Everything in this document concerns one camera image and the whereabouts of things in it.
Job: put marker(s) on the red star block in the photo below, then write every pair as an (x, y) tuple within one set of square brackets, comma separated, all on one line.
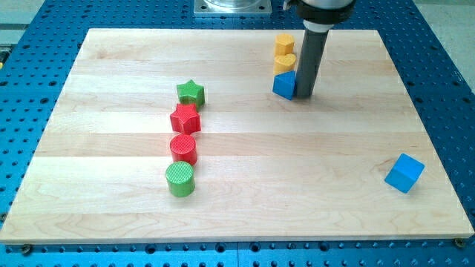
[(185, 119)]

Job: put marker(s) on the board corner screw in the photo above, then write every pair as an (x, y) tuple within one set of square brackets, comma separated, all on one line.
[(26, 249), (460, 243)]

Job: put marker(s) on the green star block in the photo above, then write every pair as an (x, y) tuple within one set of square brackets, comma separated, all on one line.
[(191, 93)]

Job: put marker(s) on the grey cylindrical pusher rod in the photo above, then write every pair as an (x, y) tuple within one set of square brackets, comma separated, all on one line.
[(312, 50)]

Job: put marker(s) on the black robot arm end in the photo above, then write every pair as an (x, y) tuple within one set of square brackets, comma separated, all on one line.
[(320, 16)]

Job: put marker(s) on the green cylinder block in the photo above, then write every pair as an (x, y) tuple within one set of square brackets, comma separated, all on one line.
[(180, 178)]

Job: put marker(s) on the yellow hexagon block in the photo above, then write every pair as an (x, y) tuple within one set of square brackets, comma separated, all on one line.
[(284, 44)]

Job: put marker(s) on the blue triangle block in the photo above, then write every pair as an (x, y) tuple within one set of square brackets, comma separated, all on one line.
[(284, 84)]

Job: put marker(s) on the red cylinder block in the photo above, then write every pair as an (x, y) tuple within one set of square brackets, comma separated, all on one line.
[(183, 148)]

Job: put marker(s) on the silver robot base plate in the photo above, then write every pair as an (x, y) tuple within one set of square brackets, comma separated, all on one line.
[(232, 7)]

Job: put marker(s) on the yellow heart block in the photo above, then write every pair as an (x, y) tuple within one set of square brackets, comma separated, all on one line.
[(284, 63)]

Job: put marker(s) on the light wooden board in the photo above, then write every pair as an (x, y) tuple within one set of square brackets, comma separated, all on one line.
[(267, 168)]

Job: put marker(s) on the left board corner screw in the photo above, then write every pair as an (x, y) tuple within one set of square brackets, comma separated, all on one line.
[(26, 249)]

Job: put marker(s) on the blue cube block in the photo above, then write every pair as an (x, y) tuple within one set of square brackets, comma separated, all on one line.
[(405, 173)]

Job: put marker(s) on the right board corner screw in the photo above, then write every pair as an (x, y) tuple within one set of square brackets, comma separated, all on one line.
[(460, 243)]

